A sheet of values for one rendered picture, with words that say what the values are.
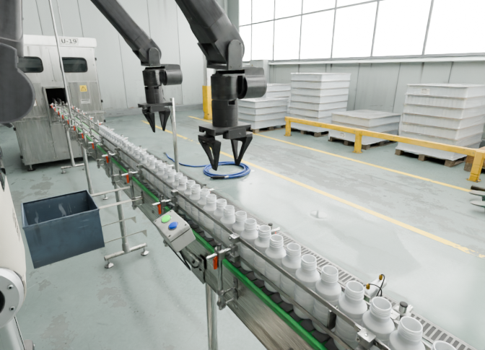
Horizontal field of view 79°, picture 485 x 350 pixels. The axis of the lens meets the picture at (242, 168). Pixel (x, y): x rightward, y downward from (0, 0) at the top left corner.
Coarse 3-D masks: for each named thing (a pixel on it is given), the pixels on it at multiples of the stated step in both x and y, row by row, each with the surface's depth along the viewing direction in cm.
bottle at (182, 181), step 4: (180, 180) 126; (184, 180) 126; (180, 184) 126; (184, 184) 126; (180, 188) 126; (184, 188) 126; (180, 192) 126; (180, 196) 127; (180, 200) 127; (184, 200) 127; (180, 204) 128; (184, 204) 128; (184, 208) 129; (180, 212) 130
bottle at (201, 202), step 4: (204, 188) 116; (200, 192) 114; (204, 192) 112; (208, 192) 113; (200, 196) 114; (204, 196) 113; (200, 200) 114; (204, 200) 113; (200, 204) 113; (204, 204) 113; (200, 212) 114; (200, 216) 115; (200, 220) 116; (200, 228) 117
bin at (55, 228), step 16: (80, 192) 169; (32, 208) 157; (48, 208) 161; (64, 208) 166; (80, 208) 171; (96, 208) 151; (32, 224) 132; (48, 224) 136; (64, 224) 140; (80, 224) 144; (96, 224) 149; (32, 240) 134; (48, 240) 138; (64, 240) 142; (80, 240) 146; (96, 240) 151; (112, 240) 161; (32, 256) 135; (48, 256) 139; (64, 256) 144
